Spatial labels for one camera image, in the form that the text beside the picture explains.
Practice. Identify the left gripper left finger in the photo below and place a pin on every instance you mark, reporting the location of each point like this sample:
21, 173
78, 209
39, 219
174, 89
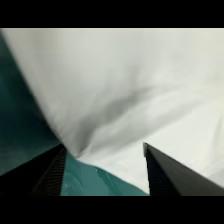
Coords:
36, 176

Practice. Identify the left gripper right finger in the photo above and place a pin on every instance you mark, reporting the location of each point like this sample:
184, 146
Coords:
170, 176

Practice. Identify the white garment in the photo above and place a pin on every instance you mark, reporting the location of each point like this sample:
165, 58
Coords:
133, 83

